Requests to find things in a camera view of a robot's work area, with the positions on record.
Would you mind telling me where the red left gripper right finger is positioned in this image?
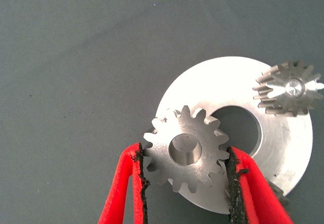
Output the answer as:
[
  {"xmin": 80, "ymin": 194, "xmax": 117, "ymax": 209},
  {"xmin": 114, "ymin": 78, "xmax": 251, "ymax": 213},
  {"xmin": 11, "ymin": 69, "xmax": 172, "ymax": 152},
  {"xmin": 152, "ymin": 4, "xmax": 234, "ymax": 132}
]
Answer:
[{"xmin": 224, "ymin": 145, "xmax": 294, "ymax": 224}]

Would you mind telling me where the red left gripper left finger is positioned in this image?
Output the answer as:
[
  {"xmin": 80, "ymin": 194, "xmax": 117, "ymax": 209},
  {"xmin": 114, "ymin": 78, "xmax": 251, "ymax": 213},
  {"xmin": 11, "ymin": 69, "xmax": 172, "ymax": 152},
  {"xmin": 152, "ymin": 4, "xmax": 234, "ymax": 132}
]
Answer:
[{"xmin": 97, "ymin": 142, "xmax": 150, "ymax": 224}]

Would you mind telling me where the steel planetary gear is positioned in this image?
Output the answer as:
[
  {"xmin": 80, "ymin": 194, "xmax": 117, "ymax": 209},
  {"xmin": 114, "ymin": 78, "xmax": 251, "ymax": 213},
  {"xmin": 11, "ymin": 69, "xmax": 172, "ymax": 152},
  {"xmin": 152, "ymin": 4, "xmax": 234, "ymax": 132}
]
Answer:
[
  {"xmin": 269, "ymin": 180, "xmax": 291, "ymax": 207},
  {"xmin": 252, "ymin": 59, "xmax": 324, "ymax": 117},
  {"xmin": 143, "ymin": 105, "xmax": 231, "ymax": 194}
]

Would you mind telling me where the round metal carrier plate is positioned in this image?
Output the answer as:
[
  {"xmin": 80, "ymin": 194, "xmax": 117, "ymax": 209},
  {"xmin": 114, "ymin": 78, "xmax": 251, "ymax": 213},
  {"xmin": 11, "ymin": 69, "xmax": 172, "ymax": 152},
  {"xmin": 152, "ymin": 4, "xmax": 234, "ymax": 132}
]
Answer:
[{"xmin": 154, "ymin": 56, "xmax": 314, "ymax": 214}]

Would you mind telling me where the dark grey table cloth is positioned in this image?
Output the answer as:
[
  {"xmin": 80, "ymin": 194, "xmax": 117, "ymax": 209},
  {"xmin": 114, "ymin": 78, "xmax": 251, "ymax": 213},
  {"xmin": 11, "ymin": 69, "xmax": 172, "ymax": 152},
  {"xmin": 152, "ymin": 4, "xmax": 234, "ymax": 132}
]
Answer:
[{"xmin": 0, "ymin": 0, "xmax": 324, "ymax": 224}]

